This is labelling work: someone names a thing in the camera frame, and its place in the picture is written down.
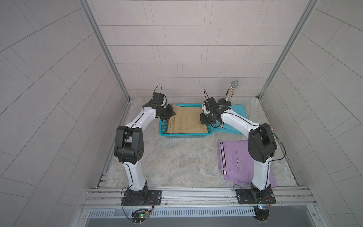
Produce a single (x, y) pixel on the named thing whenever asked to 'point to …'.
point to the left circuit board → (139, 215)
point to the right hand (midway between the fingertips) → (200, 120)
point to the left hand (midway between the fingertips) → (176, 111)
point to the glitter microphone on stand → (229, 93)
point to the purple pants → (236, 163)
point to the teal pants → (238, 108)
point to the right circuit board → (262, 213)
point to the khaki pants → (186, 120)
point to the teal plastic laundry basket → (163, 126)
